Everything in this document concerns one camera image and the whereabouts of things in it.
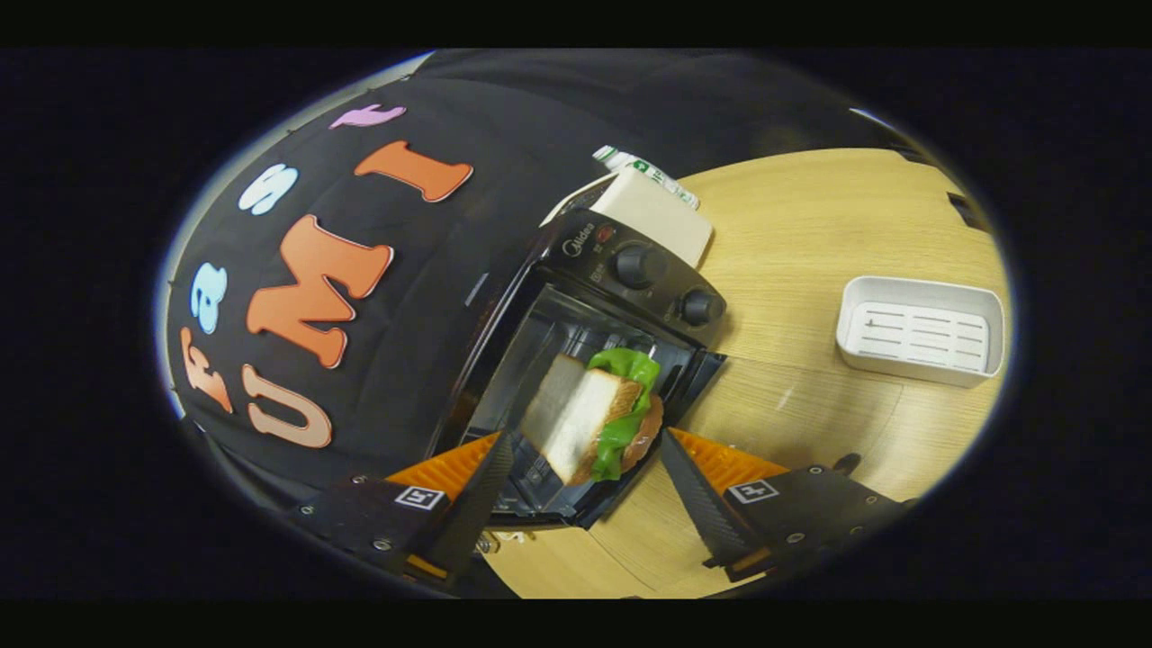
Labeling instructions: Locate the white capped plastic bottle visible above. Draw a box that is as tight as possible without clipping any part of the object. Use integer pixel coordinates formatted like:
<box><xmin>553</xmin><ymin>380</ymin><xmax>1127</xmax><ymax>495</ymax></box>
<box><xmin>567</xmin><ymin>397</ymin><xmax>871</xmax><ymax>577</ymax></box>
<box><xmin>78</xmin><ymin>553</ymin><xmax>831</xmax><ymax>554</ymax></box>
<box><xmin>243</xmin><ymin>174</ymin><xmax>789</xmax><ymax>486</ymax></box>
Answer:
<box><xmin>592</xmin><ymin>145</ymin><xmax>701</xmax><ymax>211</ymax></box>

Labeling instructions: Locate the cream rectangular box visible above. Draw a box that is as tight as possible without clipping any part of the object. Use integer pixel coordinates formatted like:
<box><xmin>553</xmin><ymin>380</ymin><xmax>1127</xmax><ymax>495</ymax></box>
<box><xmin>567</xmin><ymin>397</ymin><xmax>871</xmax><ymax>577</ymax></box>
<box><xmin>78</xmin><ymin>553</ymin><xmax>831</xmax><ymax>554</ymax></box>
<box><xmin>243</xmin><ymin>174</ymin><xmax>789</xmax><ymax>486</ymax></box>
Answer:
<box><xmin>540</xmin><ymin>169</ymin><xmax>715</xmax><ymax>269</ymax></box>

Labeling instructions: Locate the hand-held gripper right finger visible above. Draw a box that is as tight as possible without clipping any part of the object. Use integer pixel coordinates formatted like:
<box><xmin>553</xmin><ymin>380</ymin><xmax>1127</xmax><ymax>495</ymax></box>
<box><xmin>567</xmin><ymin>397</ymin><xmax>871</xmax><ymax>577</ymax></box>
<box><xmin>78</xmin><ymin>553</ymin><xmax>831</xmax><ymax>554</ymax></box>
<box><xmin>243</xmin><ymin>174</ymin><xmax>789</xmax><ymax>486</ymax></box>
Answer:
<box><xmin>660</xmin><ymin>427</ymin><xmax>912</xmax><ymax>582</ymax></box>

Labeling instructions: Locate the white plastic tray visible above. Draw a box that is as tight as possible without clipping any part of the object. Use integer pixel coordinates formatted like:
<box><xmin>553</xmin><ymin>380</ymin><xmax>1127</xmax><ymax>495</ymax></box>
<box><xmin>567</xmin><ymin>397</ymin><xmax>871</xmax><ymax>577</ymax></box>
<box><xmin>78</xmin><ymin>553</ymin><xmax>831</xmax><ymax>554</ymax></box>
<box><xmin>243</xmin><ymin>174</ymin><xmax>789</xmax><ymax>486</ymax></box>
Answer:
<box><xmin>835</xmin><ymin>275</ymin><xmax>1006</xmax><ymax>389</ymax></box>

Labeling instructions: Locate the sandwich with lettuce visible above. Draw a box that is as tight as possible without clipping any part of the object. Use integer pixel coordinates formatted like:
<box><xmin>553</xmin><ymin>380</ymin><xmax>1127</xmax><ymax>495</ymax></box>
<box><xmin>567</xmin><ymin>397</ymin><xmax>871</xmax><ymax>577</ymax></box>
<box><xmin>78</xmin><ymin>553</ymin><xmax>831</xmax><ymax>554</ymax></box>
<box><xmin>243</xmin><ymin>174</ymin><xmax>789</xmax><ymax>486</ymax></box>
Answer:
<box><xmin>520</xmin><ymin>348</ymin><xmax>665</xmax><ymax>487</ymax></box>

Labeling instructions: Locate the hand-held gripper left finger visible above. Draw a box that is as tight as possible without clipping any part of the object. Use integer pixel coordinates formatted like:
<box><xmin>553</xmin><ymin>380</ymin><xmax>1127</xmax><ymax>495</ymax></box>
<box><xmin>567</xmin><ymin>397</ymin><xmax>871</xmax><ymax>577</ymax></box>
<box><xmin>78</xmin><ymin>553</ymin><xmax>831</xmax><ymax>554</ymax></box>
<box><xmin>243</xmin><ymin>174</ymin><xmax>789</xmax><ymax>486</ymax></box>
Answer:
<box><xmin>292</xmin><ymin>430</ymin><xmax>516</xmax><ymax>586</ymax></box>

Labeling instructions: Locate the black toaster oven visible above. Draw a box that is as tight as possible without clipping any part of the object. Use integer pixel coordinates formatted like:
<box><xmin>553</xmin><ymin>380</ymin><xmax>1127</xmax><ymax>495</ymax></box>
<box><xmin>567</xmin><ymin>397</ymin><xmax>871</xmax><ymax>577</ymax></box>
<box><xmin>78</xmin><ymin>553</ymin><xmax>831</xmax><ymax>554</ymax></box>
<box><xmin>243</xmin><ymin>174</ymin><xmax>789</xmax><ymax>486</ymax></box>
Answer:
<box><xmin>423</xmin><ymin>209</ymin><xmax>905</xmax><ymax>577</ymax></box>

